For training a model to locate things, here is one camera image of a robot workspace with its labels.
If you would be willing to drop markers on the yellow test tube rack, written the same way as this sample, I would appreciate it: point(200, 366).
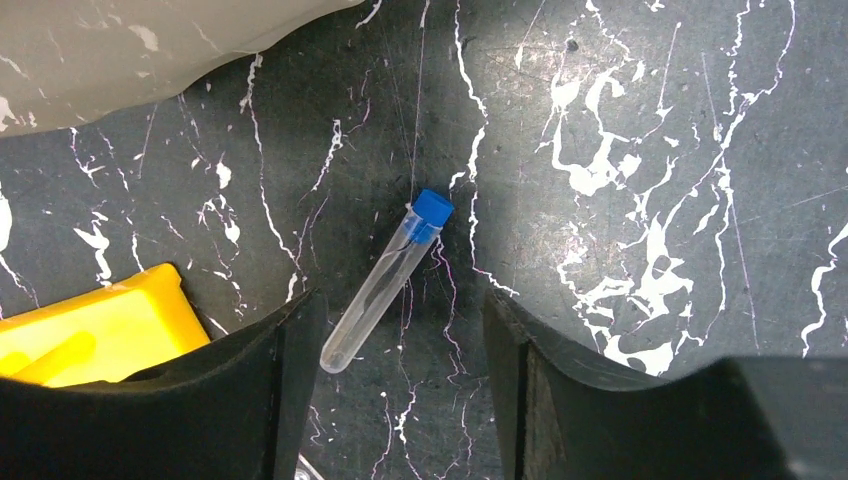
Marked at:
point(105, 335)

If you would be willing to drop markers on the blue capped tube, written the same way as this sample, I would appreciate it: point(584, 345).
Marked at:
point(413, 238)

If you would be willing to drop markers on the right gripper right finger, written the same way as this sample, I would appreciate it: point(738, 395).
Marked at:
point(564, 411)

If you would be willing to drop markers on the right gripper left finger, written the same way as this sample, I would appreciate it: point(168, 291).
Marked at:
point(233, 409)

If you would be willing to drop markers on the beige plastic tub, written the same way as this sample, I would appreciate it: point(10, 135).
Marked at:
point(69, 63)

